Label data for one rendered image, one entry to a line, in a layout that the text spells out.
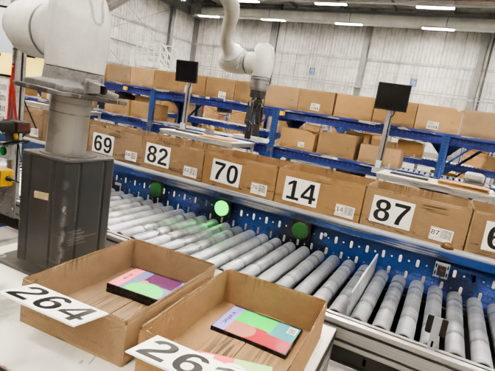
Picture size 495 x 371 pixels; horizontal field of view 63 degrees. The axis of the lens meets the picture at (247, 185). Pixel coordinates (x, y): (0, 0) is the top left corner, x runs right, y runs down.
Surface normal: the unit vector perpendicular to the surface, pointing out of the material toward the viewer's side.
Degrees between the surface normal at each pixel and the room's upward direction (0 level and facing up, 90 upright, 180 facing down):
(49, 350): 0
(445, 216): 91
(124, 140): 90
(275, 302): 89
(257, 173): 91
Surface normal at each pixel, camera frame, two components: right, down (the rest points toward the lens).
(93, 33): 0.69, 0.21
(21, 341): 0.15, -0.97
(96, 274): 0.92, 0.18
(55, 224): -0.41, 0.11
